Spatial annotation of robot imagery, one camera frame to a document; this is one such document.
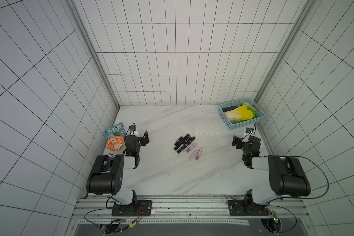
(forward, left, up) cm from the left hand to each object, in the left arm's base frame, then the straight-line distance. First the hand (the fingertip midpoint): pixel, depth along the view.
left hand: (139, 134), depth 95 cm
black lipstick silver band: (-2, -26, -5) cm, 27 cm away
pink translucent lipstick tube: (-6, -36, -5) cm, 37 cm away
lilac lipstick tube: (-5, -34, -5) cm, 35 cm away
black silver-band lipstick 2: (-8, -29, -4) cm, 30 cm away
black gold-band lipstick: (-1, -33, -5) cm, 33 cm away
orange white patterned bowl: (-5, +16, -4) cm, 17 cm away
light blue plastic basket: (+8, -64, 0) cm, 64 cm away
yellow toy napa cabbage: (+18, -72, +1) cm, 74 cm away
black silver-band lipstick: (-6, -27, -5) cm, 28 cm away
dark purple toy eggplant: (+26, -66, -2) cm, 72 cm away
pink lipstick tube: (-11, -40, -5) cm, 41 cm away
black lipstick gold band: (0, -31, -5) cm, 31 cm away
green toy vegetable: (+24, -81, +1) cm, 85 cm away
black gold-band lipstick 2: (-2, -35, -5) cm, 36 cm away
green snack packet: (+5, +16, -3) cm, 17 cm away
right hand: (0, -65, 0) cm, 65 cm away
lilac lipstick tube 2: (-11, -37, -5) cm, 39 cm away
